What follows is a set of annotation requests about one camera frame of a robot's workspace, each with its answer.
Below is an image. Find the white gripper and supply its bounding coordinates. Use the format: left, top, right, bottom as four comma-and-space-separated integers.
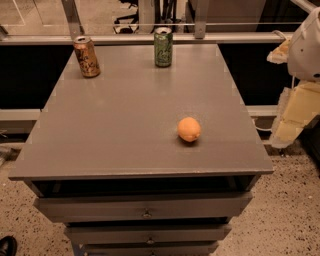
267, 7, 320, 149

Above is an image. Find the green soda can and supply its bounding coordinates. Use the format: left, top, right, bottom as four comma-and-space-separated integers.
154, 27, 173, 67

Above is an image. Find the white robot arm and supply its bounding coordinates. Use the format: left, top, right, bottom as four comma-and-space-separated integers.
267, 7, 320, 159

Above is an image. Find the orange-brown soda can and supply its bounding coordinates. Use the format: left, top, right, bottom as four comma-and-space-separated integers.
73, 36, 101, 78

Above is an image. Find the grey metal railing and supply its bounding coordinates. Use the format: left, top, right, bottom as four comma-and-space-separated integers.
0, 0, 294, 45

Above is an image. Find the orange fruit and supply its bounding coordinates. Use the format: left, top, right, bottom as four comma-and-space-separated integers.
177, 117, 201, 142

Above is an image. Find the top grey drawer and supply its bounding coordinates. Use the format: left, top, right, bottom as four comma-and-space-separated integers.
34, 192, 252, 223

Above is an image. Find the grey drawer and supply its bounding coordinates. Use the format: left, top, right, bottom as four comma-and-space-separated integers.
34, 192, 252, 223
65, 224, 231, 245
84, 241, 218, 256

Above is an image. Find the black office chair base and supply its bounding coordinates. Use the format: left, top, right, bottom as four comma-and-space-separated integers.
113, 0, 139, 34

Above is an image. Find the grey drawer cabinet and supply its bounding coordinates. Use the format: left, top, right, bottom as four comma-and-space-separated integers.
8, 43, 275, 256

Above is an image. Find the bottom grey drawer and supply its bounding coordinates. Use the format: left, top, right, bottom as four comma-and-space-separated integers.
84, 241, 218, 256

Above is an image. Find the middle grey drawer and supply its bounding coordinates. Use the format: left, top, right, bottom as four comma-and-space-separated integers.
65, 224, 231, 245

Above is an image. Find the black shoe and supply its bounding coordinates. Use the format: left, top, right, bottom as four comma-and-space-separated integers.
0, 236, 17, 256

